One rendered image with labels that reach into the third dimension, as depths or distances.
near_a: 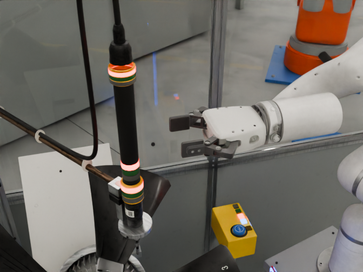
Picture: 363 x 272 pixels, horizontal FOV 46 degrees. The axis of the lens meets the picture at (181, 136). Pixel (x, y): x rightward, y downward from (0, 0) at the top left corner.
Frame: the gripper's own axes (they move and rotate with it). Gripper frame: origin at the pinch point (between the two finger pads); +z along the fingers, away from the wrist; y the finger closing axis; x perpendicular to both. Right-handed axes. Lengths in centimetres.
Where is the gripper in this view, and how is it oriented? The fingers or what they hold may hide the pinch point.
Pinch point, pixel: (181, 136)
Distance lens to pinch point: 79.6
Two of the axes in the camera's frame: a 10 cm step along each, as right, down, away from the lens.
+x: 0.0, -8.2, -5.7
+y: -2.7, -5.5, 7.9
